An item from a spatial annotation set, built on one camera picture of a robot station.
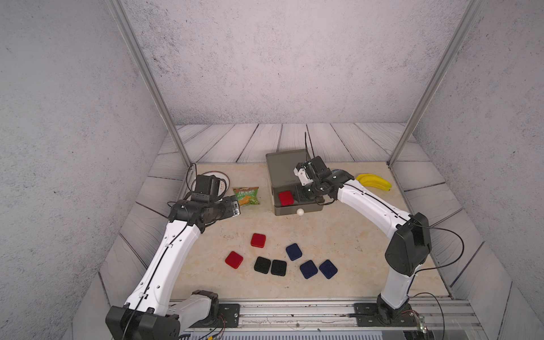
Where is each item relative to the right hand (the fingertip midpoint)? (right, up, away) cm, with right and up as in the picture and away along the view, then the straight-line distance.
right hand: (294, 196), depth 84 cm
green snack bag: (-21, -1, +18) cm, 28 cm away
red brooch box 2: (-15, -20, +8) cm, 26 cm away
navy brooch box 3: (+13, -28, -1) cm, 31 cm away
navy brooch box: (0, -23, +4) cm, 23 cm away
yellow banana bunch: (+42, +5, +24) cm, 48 cm away
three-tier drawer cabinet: (-3, +2, +3) cm, 4 cm away
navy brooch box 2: (+5, -29, 0) cm, 29 cm away
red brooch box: (-3, -1, +4) cm, 5 cm away
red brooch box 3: (-24, -26, +3) cm, 36 cm away
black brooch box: (-13, -27, 0) cm, 30 cm away
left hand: (-22, -3, -8) cm, 24 cm away
